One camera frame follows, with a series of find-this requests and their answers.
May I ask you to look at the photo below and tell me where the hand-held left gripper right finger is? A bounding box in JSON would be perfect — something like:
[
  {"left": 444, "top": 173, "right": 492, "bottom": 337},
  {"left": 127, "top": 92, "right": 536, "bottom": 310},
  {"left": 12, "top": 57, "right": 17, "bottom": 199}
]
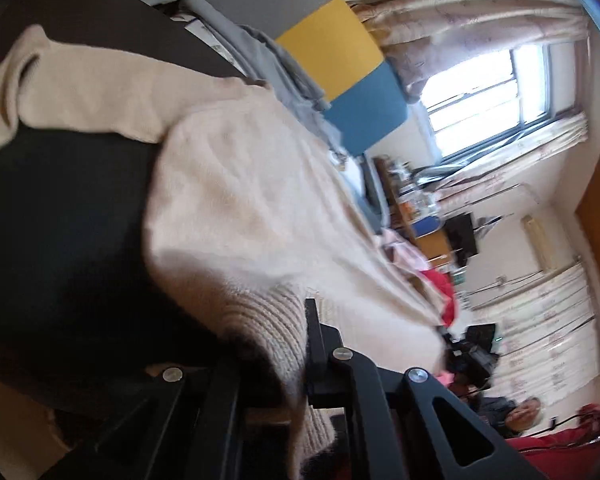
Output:
[{"left": 304, "top": 298, "right": 547, "bottom": 480}]

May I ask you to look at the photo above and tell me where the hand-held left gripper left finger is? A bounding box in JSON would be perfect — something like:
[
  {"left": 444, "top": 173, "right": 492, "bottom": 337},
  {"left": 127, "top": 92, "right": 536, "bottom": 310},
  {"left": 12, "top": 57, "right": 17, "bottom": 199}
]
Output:
[{"left": 55, "top": 356, "right": 247, "bottom": 480}]

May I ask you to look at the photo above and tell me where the beige knit sweater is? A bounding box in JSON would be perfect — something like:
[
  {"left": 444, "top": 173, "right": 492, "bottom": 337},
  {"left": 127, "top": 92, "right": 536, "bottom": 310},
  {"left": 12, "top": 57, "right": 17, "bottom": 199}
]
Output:
[{"left": 0, "top": 25, "right": 448, "bottom": 478}]

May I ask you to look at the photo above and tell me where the red garment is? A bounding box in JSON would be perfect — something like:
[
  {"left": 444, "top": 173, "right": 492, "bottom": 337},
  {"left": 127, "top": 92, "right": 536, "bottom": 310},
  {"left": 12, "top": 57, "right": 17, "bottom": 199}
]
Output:
[{"left": 420, "top": 267, "right": 459, "bottom": 327}]

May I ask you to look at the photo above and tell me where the wide beige patterned curtain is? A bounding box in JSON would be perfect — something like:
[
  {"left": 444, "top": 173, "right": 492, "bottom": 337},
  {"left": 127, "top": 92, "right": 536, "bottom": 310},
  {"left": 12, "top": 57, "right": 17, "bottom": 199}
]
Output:
[{"left": 470, "top": 260, "right": 600, "bottom": 397}]

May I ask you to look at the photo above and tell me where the wooden desk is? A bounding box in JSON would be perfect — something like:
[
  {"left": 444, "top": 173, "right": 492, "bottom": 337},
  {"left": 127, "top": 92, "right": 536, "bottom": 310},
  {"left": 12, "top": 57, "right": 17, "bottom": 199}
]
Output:
[{"left": 414, "top": 230, "right": 457, "bottom": 272}]

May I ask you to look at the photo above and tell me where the black monitor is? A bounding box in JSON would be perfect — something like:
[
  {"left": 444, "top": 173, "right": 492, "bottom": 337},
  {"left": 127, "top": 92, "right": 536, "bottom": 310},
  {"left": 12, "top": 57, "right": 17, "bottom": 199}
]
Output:
[{"left": 445, "top": 212, "right": 482, "bottom": 267}]

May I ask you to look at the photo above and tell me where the pink sweater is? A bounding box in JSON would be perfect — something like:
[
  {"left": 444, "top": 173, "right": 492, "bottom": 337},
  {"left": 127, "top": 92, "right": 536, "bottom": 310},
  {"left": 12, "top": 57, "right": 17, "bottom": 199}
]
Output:
[{"left": 380, "top": 227, "right": 432, "bottom": 282}]

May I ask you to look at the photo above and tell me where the air conditioner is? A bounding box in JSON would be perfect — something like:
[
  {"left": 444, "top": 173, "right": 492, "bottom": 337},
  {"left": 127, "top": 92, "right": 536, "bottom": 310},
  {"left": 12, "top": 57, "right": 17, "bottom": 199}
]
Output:
[{"left": 522, "top": 214, "right": 557, "bottom": 272}]

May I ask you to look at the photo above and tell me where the cluster of jars and bottles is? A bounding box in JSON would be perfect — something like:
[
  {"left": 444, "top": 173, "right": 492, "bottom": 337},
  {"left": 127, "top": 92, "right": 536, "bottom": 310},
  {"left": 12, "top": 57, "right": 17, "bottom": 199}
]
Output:
[{"left": 389, "top": 160, "right": 437, "bottom": 222}]

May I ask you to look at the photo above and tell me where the wooden side table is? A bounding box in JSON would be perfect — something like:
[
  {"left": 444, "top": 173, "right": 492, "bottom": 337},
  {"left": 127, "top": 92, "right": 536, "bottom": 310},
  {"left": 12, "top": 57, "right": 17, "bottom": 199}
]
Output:
[{"left": 372, "top": 156, "right": 407, "bottom": 222}]

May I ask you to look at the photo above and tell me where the beige curtain with grey lining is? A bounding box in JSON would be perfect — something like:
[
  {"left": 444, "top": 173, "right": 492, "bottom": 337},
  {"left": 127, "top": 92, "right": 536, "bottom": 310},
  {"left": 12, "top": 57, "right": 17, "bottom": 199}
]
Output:
[{"left": 420, "top": 110, "right": 589, "bottom": 217}]

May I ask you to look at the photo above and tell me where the window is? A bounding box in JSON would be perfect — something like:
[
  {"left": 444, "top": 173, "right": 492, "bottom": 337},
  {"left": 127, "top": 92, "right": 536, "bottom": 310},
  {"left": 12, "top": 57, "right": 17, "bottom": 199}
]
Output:
[{"left": 420, "top": 42, "right": 556, "bottom": 162}]

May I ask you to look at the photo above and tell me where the grey cloth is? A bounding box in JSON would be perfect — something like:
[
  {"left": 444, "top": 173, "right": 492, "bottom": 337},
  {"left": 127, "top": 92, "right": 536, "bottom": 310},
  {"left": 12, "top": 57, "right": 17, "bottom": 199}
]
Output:
[{"left": 130, "top": 0, "right": 351, "bottom": 161}]

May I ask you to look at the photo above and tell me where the grey yellow blue folding chair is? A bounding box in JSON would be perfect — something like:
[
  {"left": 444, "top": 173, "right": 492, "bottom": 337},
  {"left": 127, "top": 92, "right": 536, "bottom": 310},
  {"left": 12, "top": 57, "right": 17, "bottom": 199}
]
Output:
[{"left": 170, "top": 0, "right": 412, "bottom": 226}]

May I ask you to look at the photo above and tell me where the beige starfish print curtain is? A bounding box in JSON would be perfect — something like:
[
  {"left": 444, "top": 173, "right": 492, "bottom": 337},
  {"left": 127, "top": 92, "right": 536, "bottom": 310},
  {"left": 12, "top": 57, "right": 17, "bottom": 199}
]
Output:
[{"left": 350, "top": 0, "right": 593, "bottom": 106}]

